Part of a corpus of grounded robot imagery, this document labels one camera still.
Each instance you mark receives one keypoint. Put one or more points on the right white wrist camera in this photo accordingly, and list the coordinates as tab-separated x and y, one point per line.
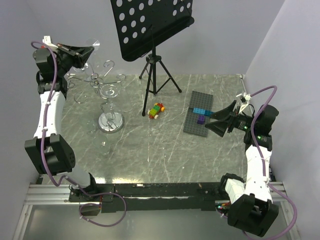
245	101

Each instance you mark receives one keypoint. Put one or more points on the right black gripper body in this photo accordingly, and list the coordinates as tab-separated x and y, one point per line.
241	122

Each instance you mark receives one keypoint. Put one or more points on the clear glass beside rack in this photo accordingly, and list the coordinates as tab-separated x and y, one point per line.
90	127

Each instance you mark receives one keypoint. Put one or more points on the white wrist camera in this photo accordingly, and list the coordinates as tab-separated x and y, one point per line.
245	101
47	40

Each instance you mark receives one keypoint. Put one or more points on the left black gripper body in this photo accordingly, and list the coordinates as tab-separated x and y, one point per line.
66	61

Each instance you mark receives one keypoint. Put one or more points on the black perforated music stand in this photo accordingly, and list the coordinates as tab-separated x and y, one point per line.
142	25

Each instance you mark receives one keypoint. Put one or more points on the grey lego baseplate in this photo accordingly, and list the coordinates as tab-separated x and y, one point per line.
200	100

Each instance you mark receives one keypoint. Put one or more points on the colourful lego toy car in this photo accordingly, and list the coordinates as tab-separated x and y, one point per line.
153	113

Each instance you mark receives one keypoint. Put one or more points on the blue lego brick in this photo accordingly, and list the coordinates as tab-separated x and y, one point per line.
201	111

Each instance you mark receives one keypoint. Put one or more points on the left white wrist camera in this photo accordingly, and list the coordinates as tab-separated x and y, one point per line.
47	40

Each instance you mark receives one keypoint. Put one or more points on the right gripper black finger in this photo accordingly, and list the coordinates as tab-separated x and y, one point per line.
219	127
224	113

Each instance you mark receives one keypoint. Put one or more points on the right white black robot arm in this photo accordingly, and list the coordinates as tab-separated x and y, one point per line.
250	207

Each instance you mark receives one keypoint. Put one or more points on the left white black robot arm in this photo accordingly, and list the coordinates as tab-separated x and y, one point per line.
49	152

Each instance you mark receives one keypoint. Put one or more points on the purple lego brick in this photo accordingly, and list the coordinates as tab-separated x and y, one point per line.
201	119

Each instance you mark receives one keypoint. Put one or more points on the chrome wine glass rack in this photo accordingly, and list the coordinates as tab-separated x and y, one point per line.
109	117

